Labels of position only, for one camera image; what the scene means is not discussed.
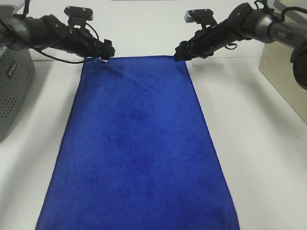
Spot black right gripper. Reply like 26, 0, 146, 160
174, 30, 224, 62

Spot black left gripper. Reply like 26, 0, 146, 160
64, 34, 115, 60

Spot blue towel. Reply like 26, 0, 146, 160
36, 56, 239, 230

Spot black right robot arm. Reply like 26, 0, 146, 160
174, 0, 307, 89

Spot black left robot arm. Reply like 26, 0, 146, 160
0, 14, 115, 60

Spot grey perforated plastic basket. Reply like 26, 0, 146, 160
0, 4, 35, 142

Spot beige storage box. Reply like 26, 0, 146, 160
259, 0, 307, 123

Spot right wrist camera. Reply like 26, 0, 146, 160
184, 9, 217, 28

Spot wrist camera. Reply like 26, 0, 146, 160
64, 6, 94, 31
184, 9, 217, 28

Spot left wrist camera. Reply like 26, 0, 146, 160
64, 6, 94, 31

